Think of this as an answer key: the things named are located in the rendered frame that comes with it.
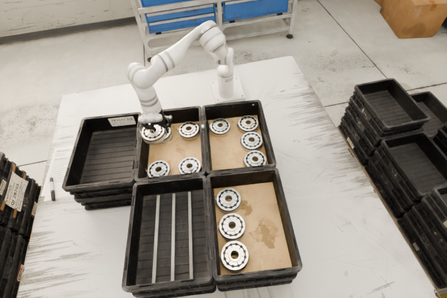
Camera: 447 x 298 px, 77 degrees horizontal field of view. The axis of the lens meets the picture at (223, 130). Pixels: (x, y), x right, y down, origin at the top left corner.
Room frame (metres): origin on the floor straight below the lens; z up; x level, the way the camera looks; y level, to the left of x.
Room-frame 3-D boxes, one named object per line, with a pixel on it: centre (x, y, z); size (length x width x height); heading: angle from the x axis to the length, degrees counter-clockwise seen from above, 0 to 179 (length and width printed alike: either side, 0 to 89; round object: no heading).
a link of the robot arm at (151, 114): (0.77, 0.28, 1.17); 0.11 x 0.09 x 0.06; 1
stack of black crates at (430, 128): (1.29, -1.50, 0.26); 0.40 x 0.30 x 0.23; 9
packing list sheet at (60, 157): (0.82, 0.83, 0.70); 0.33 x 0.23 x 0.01; 9
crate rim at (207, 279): (0.39, 0.23, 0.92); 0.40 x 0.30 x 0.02; 2
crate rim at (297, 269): (0.40, -0.07, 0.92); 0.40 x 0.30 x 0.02; 2
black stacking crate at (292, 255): (0.40, -0.07, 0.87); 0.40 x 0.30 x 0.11; 2
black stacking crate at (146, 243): (0.39, 0.23, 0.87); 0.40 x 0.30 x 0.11; 2
